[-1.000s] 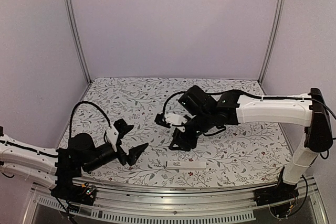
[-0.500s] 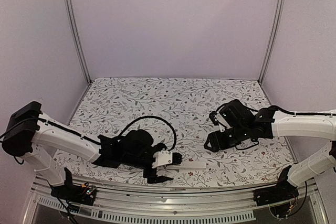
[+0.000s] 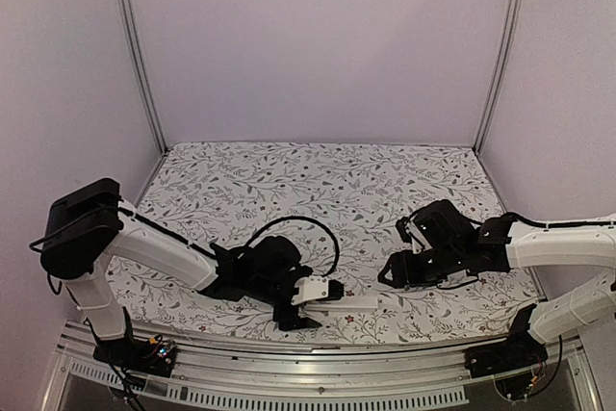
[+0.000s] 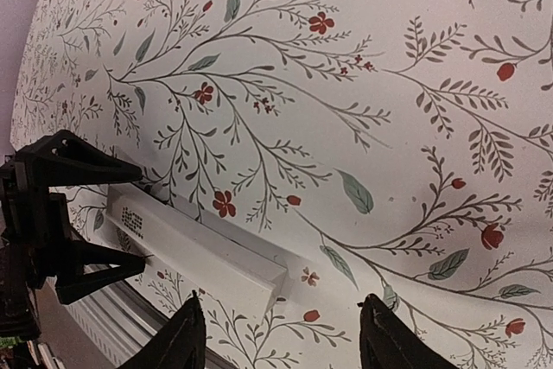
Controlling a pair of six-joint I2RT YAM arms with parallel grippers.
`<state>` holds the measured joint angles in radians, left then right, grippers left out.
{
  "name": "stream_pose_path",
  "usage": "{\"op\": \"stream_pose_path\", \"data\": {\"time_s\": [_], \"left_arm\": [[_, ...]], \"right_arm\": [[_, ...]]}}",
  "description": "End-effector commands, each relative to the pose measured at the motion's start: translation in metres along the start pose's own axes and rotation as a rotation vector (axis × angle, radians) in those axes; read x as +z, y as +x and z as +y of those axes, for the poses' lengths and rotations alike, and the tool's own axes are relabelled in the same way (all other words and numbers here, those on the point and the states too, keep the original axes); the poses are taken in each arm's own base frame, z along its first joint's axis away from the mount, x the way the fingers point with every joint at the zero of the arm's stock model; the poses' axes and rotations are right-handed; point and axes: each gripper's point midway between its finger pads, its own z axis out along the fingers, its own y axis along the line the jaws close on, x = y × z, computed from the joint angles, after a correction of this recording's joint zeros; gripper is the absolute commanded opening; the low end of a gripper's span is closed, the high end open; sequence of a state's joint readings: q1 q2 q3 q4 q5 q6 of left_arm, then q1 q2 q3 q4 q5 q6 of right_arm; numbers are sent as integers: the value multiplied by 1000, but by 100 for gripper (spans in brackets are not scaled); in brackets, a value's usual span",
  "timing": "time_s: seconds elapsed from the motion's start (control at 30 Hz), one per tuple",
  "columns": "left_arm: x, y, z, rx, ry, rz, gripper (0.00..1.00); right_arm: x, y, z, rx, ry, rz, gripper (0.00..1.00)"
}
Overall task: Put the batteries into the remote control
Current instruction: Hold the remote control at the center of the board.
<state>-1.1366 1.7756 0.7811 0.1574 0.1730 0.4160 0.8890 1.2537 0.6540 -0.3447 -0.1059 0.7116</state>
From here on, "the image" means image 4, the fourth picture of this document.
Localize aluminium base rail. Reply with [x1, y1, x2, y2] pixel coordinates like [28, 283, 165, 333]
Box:
[64, 277, 238, 369]

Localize floral patterned table mat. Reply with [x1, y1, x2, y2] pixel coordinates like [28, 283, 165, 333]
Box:
[10, 0, 552, 368]

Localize white air conditioner remote control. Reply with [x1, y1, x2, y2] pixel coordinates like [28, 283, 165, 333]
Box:
[106, 184, 292, 320]

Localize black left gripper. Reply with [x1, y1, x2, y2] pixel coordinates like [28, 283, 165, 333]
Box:
[1, 130, 146, 304]

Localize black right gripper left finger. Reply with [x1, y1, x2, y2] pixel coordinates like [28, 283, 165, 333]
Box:
[119, 290, 207, 369]

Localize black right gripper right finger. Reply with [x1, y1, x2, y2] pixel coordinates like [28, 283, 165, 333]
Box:
[359, 294, 455, 369]

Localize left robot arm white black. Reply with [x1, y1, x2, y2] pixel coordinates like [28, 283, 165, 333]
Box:
[1, 130, 145, 340]

